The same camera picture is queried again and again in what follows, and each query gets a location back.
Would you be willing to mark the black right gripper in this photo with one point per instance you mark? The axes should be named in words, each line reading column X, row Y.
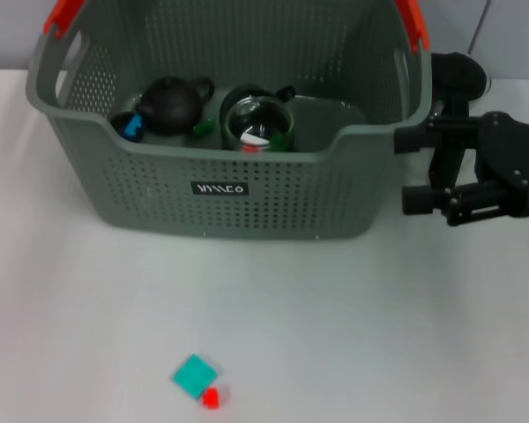
column 516, row 154

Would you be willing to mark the green toy brick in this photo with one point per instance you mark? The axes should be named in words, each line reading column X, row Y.
column 278, row 143

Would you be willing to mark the long white toy brick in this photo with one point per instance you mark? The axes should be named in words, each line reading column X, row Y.
column 255, row 140

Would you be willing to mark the small red toy brick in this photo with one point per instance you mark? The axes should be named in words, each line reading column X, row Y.
column 252, row 150
column 210, row 398

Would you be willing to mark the green toy plate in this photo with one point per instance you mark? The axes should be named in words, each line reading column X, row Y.
column 203, row 128

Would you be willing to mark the blue toy plate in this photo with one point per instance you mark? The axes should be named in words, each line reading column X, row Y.
column 133, row 127

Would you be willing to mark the cyan toy plate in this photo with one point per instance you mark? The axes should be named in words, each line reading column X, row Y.
column 195, row 374

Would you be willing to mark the grey perforated storage bin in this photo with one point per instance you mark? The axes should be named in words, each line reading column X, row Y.
column 158, row 198

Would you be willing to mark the small black ceramic teacup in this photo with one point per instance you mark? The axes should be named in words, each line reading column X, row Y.
column 116, row 123

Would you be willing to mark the black ceramic teapot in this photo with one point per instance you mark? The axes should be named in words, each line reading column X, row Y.
column 172, row 106

